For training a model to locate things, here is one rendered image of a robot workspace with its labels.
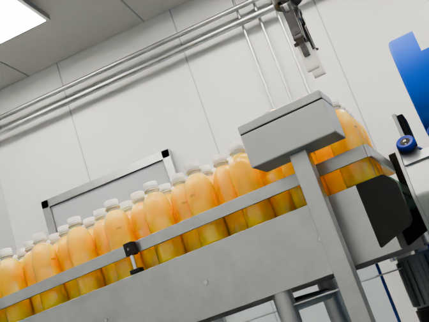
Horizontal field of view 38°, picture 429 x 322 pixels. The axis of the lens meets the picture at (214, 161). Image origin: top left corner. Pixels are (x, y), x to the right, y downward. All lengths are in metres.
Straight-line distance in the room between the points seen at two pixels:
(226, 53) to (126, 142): 1.13
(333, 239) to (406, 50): 0.50
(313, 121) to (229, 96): 3.84
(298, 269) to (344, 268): 0.15
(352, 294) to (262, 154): 0.35
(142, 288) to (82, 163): 3.99
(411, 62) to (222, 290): 0.69
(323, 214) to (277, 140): 0.19
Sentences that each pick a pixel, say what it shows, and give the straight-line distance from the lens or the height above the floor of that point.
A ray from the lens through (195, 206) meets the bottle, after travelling 1.57.
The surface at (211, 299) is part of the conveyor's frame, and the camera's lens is 1.52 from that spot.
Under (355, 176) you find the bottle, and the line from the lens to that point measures 1.45.
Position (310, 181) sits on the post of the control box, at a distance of 1.35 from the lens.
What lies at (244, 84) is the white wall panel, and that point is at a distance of 5.16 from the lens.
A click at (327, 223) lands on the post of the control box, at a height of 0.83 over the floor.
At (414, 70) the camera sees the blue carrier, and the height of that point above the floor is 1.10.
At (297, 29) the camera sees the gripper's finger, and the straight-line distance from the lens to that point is 1.53.
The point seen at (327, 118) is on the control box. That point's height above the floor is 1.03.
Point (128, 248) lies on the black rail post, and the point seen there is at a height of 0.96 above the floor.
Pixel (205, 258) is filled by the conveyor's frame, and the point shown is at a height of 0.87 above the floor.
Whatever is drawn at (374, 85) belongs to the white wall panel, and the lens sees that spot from 4.99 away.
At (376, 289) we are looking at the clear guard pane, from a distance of 1.91.
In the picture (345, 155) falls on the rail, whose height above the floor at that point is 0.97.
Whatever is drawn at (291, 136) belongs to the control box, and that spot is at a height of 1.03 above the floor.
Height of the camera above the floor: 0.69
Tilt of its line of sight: 15 degrees up
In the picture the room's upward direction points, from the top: 19 degrees counter-clockwise
